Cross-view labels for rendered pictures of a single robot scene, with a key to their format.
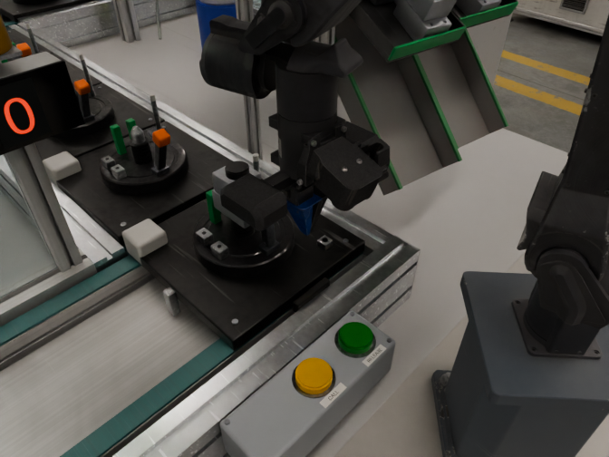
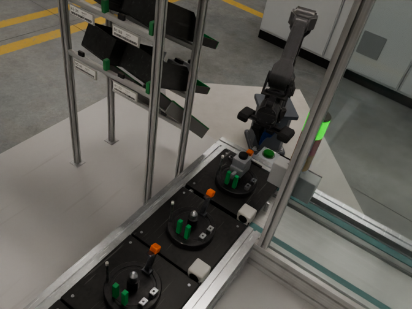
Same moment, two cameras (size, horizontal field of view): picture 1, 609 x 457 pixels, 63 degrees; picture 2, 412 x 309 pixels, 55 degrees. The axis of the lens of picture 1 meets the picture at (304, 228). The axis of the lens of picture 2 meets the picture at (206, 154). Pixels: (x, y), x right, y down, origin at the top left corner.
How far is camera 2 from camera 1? 138 cm
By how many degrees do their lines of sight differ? 75
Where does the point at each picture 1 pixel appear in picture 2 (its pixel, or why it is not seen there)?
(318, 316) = (260, 164)
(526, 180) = (135, 111)
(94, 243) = (246, 240)
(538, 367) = (289, 109)
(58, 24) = not seen: outside the picture
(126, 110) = (116, 262)
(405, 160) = not seen: hidden behind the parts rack
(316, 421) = not seen: hidden behind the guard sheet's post
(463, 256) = (191, 138)
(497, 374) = (293, 115)
